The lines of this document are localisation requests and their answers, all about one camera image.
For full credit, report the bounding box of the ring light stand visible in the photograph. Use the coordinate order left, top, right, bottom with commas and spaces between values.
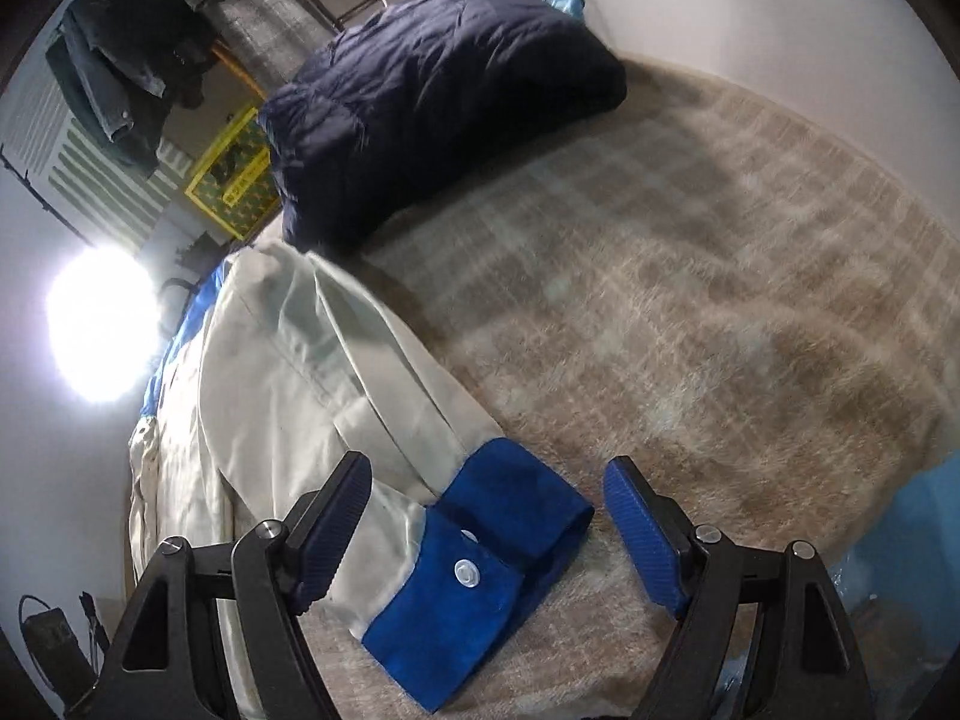
157, 274, 202, 316

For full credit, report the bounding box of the hanging denim jacket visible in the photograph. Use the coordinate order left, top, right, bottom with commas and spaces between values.
60, 7, 170, 143

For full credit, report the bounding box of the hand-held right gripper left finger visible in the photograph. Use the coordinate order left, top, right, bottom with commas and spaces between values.
64, 450, 374, 720

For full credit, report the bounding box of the yellow patterned box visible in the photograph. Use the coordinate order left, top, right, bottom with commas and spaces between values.
184, 103, 280, 241

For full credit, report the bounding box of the navy down jacket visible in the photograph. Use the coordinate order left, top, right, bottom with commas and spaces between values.
257, 0, 628, 256

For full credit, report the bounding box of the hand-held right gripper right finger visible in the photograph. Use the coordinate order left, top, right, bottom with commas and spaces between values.
604, 455, 882, 720

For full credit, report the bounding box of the bed with plaid sheet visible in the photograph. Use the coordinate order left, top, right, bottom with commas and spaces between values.
120, 52, 953, 720

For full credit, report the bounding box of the striped wall hanging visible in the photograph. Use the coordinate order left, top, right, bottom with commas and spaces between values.
0, 67, 188, 256

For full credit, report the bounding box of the grey plaid hanging coat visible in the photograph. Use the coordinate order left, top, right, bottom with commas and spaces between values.
142, 0, 338, 83

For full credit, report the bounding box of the white and blue jacket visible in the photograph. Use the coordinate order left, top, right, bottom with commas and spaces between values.
124, 240, 596, 715

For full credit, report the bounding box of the black power adapter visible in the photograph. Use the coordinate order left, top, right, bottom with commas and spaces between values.
19, 594, 76, 698

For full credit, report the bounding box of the black hanging coat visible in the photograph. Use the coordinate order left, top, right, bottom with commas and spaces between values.
97, 0, 218, 110

